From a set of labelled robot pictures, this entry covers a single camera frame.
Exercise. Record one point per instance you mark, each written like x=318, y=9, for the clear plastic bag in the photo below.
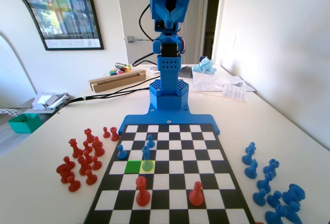
x=206, y=80

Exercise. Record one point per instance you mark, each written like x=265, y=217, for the green plastic bin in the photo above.
x=24, y=124

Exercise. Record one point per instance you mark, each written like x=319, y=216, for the colourful marker set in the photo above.
x=117, y=72

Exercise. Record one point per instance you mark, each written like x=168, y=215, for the crumpled blue cloth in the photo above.
x=205, y=66

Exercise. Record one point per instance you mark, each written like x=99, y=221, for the black framed poster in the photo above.
x=67, y=9

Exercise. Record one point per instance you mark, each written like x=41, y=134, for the white door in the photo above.
x=129, y=7

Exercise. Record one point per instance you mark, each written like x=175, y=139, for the white paper stack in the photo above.
x=239, y=80

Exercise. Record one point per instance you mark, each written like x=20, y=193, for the blue chess bishop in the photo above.
x=251, y=169

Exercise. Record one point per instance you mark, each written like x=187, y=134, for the tall blue chess piece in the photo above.
x=146, y=157

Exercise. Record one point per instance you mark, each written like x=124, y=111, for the blue chess queen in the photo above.
x=294, y=194

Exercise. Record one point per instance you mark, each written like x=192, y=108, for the red chess pawn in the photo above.
x=87, y=147
x=88, y=157
x=68, y=162
x=106, y=133
x=91, y=178
x=96, y=163
x=74, y=185

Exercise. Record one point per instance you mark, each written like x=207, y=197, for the printed paper sheet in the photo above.
x=235, y=92

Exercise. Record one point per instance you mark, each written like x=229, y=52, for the white paper sheets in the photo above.
x=152, y=69

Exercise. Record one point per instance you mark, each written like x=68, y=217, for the dark grey box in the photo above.
x=186, y=72

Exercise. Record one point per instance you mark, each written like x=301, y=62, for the white curved chair back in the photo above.
x=13, y=79

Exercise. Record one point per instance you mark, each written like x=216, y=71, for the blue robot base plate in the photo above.
x=170, y=119

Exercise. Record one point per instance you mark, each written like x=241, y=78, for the black and white chessboard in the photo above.
x=175, y=167

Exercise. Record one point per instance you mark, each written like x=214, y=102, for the long cardboard box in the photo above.
x=116, y=82

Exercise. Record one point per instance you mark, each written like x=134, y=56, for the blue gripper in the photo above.
x=161, y=0

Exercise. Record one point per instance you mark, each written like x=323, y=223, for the tall red chess piece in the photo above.
x=142, y=194

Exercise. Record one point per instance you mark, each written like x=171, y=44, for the small gripper camera module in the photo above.
x=159, y=25

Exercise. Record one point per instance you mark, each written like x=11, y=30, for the silver packaging pile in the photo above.
x=49, y=100

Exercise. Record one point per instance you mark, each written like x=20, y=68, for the red chess queen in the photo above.
x=75, y=149

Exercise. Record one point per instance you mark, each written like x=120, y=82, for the red chess bishop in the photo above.
x=83, y=167
x=196, y=195

